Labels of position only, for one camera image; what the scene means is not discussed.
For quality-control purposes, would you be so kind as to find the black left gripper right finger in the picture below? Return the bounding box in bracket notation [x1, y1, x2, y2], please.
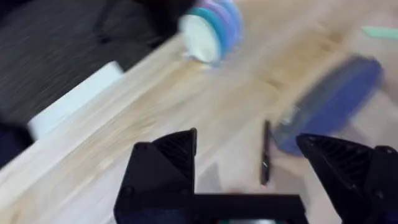
[295, 133, 398, 224]

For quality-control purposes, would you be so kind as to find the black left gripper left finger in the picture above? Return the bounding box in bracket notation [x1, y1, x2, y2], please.
[113, 127, 198, 224]

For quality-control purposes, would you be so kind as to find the blue soft zip bag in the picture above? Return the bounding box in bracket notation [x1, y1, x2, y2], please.
[271, 55, 384, 156]

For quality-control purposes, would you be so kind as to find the black pen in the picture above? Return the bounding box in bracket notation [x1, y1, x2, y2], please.
[260, 119, 272, 186]

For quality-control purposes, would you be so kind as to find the white flat box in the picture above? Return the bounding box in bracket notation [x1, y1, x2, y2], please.
[27, 60, 124, 141]

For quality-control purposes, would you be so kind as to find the green flat board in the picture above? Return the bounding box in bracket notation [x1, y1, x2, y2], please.
[361, 26, 398, 40]

